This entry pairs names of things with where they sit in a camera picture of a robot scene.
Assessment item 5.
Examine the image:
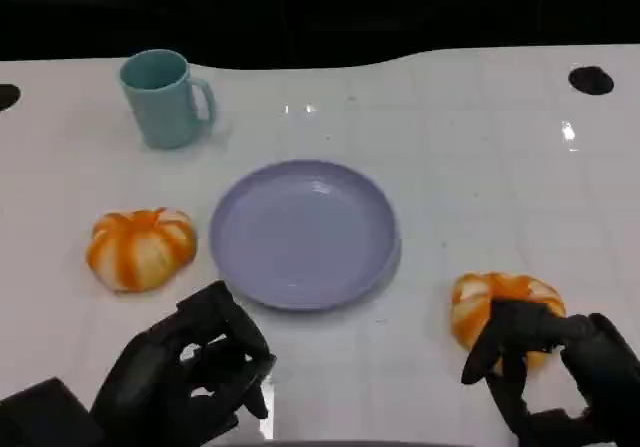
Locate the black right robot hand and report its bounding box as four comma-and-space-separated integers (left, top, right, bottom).
460, 299, 640, 447

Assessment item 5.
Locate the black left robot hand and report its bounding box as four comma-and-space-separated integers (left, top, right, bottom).
89, 280, 277, 447

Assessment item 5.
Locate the orange white toy bread roll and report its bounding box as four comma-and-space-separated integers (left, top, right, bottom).
451, 271, 568, 374
86, 207, 198, 295

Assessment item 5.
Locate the lilac plate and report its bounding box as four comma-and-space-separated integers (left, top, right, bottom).
208, 159, 400, 312

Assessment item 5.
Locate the pale green mug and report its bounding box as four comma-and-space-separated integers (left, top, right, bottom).
118, 49, 218, 151

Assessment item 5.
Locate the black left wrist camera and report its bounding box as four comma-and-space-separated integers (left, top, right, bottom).
0, 377, 107, 447

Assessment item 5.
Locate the black table cable hole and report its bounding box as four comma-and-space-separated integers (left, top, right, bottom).
0, 84, 22, 114
567, 65, 615, 97

